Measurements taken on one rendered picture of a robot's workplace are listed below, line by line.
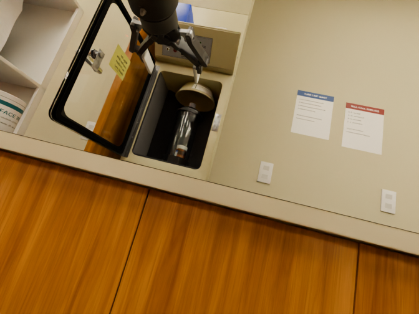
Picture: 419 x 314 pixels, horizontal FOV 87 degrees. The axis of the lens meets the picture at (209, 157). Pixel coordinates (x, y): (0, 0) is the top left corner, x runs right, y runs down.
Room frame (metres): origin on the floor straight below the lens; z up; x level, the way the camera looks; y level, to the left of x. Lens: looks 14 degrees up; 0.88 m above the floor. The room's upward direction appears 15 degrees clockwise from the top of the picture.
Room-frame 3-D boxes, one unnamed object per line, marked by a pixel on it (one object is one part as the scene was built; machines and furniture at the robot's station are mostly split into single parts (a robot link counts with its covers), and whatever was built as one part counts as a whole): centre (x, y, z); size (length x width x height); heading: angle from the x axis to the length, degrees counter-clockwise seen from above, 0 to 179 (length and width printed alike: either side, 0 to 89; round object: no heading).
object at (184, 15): (0.73, 0.25, 1.56); 0.10 x 0.10 x 0.09; 84
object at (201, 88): (0.88, 0.12, 1.34); 0.18 x 0.18 x 0.05
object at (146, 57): (0.53, 0.23, 1.22); 0.07 x 0.01 x 0.03; 175
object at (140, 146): (0.90, 0.14, 1.19); 0.26 x 0.24 x 0.35; 84
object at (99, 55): (0.52, 0.35, 1.18); 0.02 x 0.02 x 0.06; 77
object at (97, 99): (0.63, 0.34, 1.19); 0.30 x 0.01 x 0.40; 167
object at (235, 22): (0.90, 0.14, 1.33); 0.32 x 0.25 x 0.77; 84
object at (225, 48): (0.72, 0.16, 1.46); 0.32 x 0.12 x 0.10; 84
